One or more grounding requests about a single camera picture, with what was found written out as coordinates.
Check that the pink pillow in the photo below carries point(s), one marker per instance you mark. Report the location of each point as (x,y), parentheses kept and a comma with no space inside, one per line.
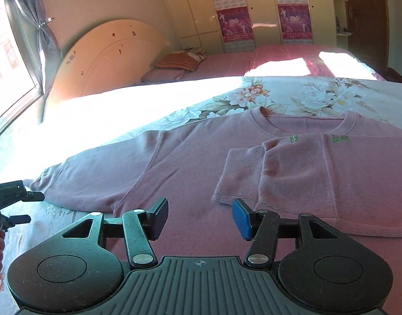
(161,74)

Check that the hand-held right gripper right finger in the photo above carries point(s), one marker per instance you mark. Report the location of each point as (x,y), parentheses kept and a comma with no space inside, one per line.
(242,220)

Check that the bed with pink sheet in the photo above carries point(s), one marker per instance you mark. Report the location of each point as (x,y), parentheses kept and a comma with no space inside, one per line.
(269,60)

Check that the floral bed sheet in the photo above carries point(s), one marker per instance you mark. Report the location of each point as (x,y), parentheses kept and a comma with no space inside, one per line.
(279,92)

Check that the pink knit sweater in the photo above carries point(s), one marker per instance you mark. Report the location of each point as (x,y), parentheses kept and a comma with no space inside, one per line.
(187,157)

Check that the patterned folded cloth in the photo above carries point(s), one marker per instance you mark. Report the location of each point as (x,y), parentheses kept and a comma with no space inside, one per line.
(196,53)

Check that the cream corner shelf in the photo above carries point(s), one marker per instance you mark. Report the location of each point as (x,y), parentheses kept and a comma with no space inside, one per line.
(342,16)

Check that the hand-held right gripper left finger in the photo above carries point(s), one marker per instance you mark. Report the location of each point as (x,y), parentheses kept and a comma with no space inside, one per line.
(160,220)

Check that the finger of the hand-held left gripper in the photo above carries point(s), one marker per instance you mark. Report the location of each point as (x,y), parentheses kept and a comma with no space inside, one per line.
(35,195)
(18,219)

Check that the cream wardrobe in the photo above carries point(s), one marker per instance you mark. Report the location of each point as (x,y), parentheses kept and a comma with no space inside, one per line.
(187,6)

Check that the dark wooden door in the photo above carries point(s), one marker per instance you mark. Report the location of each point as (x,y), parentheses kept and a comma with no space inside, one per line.
(365,16)

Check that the striped pillow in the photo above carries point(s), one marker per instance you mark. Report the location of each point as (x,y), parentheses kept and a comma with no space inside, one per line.
(176,61)

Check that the window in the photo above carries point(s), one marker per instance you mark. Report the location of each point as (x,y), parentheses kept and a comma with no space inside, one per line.
(7,55)

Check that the cream wooden headboard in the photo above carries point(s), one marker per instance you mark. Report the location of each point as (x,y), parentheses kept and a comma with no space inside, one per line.
(105,55)

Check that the metal curtain tieback hook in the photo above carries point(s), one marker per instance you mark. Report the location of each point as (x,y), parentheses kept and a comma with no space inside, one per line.
(46,22)

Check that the grey patterned curtain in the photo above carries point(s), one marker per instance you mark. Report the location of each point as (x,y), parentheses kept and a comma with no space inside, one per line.
(33,10)

